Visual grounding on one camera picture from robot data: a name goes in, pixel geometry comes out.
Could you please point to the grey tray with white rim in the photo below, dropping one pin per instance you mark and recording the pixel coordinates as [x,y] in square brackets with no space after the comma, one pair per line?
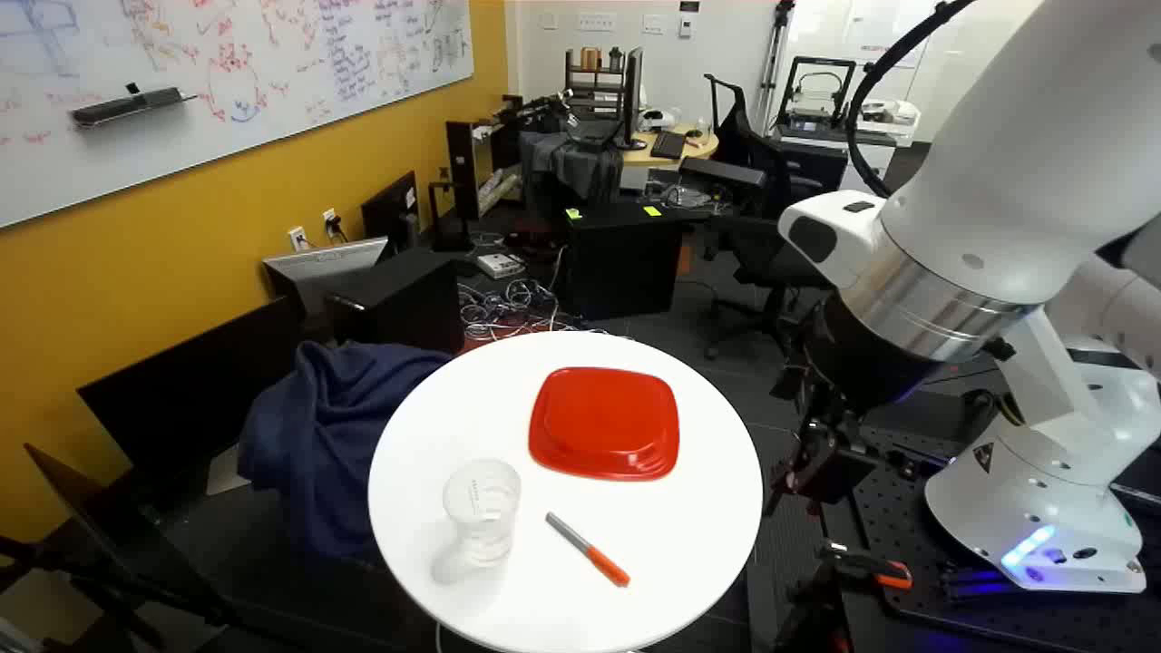
[326,254]

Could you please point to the black perforated robot table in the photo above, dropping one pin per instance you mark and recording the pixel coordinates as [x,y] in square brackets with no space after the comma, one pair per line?
[894,617]

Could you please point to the black office chair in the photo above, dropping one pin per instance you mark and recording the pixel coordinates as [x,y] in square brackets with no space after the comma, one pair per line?
[762,260]

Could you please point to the black low cabinet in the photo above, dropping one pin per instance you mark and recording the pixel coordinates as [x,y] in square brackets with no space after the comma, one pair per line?
[399,302]

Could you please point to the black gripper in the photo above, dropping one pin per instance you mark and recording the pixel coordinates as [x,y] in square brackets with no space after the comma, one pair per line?
[871,363]

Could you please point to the clear plastic measuring cup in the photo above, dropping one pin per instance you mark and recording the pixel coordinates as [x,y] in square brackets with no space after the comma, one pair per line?
[480,509]

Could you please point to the orange and grey marker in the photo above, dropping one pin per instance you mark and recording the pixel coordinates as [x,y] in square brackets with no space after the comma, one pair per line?
[584,548]

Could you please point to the white round table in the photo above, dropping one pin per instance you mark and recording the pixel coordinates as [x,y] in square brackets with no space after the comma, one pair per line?
[676,546]

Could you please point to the black shelf rack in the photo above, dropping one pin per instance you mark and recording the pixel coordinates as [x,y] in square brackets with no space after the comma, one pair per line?
[599,82]

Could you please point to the black flat panel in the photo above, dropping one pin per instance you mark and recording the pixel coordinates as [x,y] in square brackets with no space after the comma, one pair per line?
[182,401]

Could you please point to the dark blue cloth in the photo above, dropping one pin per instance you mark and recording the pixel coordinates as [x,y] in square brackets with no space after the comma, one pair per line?
[320,447]

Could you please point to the black monitor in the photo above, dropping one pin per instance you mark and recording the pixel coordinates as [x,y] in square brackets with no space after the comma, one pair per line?
[388,211]

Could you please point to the black frame 3D printer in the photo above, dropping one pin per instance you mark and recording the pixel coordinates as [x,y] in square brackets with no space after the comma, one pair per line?
[817,97]

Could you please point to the whiteboard with writing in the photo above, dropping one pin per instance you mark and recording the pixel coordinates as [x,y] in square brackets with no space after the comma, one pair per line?
[241,84]

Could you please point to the white wall outlet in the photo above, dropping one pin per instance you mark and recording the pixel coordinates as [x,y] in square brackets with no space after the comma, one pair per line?
[299,238]

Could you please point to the red square plate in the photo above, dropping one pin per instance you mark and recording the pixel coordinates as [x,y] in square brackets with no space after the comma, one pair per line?
[605,423]

